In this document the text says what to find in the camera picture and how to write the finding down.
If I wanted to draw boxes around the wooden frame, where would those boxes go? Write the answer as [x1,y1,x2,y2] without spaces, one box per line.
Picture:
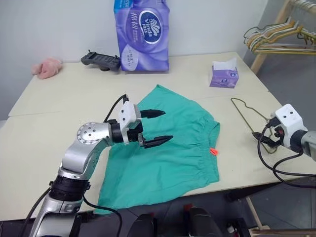
[245,197,316,237]

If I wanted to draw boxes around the wooden clothes rack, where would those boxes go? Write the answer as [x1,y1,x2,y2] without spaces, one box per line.
[250,0,316,75]

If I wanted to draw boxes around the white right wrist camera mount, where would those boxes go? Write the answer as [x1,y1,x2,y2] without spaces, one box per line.
[271,103,309,149]

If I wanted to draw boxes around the black handheld controller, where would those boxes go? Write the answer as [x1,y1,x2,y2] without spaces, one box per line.
[80,50,121,73]

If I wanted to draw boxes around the yellow hanging hanger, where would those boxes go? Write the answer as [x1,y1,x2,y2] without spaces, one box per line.
[246,21,316,55]

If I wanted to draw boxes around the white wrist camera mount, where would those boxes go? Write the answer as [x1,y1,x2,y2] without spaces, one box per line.
[271,103,309,149]
[117,100,136,145]

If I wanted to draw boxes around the large purple tissue pack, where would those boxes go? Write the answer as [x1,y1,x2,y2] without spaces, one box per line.
[113,0,170,74]

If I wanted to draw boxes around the small purple tissue box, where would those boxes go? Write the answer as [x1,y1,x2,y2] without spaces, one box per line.
[209,58,239,89]

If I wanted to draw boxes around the pink plush toy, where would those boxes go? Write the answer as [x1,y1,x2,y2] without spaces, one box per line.
[31,57,63,80]

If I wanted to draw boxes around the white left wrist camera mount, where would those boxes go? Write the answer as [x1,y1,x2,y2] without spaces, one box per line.
[117,100,136,145]

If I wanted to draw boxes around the dark green hanging hanger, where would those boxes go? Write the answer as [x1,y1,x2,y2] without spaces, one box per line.
[243,16,316,54]

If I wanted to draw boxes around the green shorts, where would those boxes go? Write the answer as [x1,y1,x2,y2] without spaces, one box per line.
[93,84,221,215]

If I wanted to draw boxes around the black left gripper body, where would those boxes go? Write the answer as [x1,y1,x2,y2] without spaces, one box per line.
[127,104,147,149]

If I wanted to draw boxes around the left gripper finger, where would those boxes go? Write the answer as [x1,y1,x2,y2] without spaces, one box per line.
[140,109,166,119]
[144,135,174,149]

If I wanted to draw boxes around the olive wire hanger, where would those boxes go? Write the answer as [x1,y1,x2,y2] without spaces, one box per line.
[231,98,279,154]

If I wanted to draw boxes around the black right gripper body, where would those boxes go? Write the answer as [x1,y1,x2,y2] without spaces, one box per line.
[266,118,285,148]

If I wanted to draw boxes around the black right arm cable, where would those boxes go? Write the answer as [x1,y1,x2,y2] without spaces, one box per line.
[257,123,316,190]

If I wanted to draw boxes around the dark rounded shape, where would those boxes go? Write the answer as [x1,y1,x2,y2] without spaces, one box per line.
[129,213,158,237]
[182,203,223,237]

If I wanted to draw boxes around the white hanging hanger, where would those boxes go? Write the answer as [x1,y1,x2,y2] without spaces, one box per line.
[248,21,316,54]

